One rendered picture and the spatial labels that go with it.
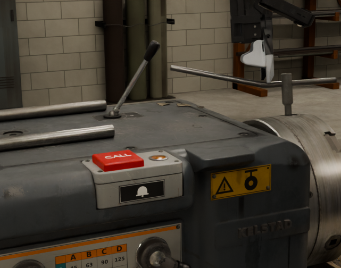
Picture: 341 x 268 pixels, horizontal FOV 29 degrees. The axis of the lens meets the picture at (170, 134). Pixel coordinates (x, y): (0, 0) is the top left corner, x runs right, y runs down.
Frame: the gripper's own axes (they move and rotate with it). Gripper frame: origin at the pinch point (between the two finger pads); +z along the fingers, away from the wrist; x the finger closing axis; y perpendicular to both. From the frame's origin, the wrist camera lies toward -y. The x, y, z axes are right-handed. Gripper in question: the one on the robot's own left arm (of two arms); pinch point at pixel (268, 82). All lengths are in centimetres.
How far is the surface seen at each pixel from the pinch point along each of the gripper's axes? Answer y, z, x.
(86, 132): 32.6, 4.5, 31.3
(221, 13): -4, -50, -733
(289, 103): -3.6, 4.3, 2.8
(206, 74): 12.7, -2.5, 2.3
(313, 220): -5.4, 24.7, 18.2
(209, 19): 11, -42, -726
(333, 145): -11.0, 12.2, 10.1
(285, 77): -3.2, -0.9, 2.8
